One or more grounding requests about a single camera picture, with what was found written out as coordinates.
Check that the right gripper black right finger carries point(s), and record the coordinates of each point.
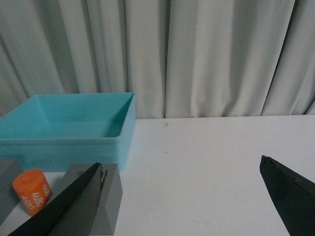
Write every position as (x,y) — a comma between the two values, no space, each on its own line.
(292,195)

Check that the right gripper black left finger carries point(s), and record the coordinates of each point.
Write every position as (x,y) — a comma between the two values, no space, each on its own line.
(47,219)

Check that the gray block with square hole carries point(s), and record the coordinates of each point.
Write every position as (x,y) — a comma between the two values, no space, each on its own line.
(96,211)

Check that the orange cylinder part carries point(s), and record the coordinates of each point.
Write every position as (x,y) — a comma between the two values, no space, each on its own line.
(33,190)

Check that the gray block with round hole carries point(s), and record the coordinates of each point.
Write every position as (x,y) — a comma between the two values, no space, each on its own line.
(9,170)

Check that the light blue plastic box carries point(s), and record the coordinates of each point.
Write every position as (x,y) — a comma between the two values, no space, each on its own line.
(53,131)

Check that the pale gray curtain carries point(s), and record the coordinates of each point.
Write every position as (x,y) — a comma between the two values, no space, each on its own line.
(182,58)

